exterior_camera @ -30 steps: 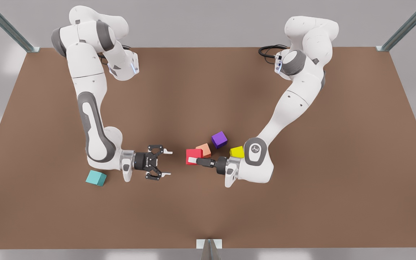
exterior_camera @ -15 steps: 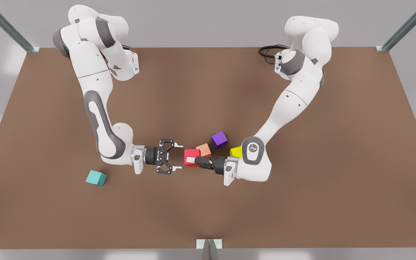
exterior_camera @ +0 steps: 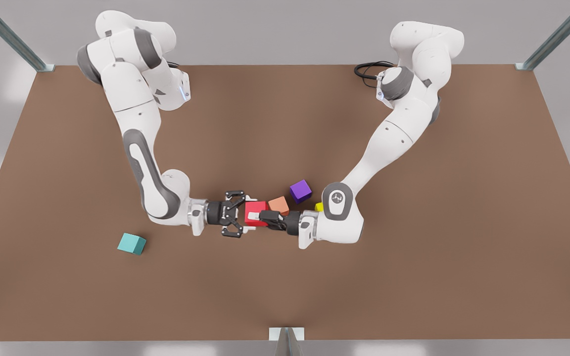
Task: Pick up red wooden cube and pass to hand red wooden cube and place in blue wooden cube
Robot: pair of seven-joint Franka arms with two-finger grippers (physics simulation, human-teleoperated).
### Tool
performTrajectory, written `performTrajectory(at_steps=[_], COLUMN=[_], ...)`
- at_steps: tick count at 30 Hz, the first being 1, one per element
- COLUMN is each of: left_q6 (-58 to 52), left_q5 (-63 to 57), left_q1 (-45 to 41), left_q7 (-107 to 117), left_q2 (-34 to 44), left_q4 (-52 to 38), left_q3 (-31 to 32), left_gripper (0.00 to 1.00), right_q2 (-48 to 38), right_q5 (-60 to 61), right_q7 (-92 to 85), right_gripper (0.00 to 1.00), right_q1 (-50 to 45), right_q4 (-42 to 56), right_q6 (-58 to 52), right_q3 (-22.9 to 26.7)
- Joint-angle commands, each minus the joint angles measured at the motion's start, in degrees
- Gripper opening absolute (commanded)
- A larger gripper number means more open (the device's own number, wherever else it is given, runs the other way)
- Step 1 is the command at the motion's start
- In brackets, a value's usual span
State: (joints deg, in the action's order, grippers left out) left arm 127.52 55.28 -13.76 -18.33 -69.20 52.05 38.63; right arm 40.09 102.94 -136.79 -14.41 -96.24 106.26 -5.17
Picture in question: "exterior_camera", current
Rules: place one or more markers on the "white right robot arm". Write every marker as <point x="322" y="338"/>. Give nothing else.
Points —
<point x="131" y="104"/>

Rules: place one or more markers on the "silver frame post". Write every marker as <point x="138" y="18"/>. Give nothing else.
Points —
<point x="557" y="37"/>
<point x="8" y="37"/>
<point x="286" y="341"/>

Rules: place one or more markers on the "orange wooden cube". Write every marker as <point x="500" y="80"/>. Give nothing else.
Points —
<point x="279" y="204"/>

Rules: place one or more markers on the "yellow wooden cube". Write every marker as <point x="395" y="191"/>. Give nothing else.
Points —
<point x="319" y="206"/>

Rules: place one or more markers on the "teal wooden cube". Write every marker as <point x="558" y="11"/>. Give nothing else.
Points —
<point x="131" y="244"/>

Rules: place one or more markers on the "purple wooden cube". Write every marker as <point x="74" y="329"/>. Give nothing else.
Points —
<point x="301" y="191"/>

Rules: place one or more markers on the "red wooden cube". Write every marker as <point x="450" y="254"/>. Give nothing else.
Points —
<point x="255" y="206"/>

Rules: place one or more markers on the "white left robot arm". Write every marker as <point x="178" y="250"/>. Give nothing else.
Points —
<point x="399" y="133"/>

